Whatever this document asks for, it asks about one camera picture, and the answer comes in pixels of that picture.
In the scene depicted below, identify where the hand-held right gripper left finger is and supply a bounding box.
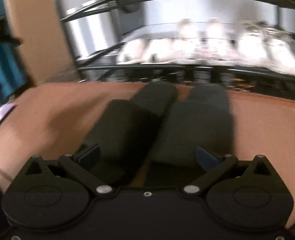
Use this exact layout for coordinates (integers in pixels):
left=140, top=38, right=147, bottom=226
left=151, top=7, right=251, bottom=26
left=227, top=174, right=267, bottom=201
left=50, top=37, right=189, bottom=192
left=24, top=145, right=114, bottom=197

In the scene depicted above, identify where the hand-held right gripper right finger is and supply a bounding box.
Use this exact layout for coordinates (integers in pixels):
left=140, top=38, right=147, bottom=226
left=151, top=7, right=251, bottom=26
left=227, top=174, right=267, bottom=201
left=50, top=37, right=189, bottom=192
left=181, top=146, right=274, bottom=197

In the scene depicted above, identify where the black slide slipper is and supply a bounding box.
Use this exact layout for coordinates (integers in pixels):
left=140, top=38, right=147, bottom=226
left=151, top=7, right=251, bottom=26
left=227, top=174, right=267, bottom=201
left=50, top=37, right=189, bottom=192
left=83, top=81, right=179, bottom=186
left=147, top=84, right=235, bottom=172

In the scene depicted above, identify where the black metal shoe rack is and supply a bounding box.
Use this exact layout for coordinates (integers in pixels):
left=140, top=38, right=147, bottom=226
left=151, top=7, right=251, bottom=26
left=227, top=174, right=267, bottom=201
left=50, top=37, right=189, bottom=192
left=60, top=0, right=295, bottom=102

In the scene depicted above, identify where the blue cloth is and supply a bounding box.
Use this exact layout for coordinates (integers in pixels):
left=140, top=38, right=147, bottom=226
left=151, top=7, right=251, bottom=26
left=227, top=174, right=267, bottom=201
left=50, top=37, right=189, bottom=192
left=0, top=0, right=27, bottom=97

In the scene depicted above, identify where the white peep-toe flat shoe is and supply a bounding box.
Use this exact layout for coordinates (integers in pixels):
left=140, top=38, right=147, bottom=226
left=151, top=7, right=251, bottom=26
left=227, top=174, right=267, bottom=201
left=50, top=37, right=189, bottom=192
left=143, top=39, right=174, bottom=64
left=116, top=39, right=146, bottom=64

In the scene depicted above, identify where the white beaded flat shoe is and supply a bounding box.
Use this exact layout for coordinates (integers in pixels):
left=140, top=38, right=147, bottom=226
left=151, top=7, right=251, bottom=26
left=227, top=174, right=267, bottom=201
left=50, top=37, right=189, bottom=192
left=202, top=17, right=236, bottom=61
left=172, top=19, right=203, bottom=61

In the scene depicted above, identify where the white lace-up sneaker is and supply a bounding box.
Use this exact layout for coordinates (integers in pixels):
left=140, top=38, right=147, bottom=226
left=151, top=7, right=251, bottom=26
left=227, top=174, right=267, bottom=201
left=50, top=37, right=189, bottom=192
left=264, top=27, right=295, bottom=77
left=235, top=21, right=271, bottom=67

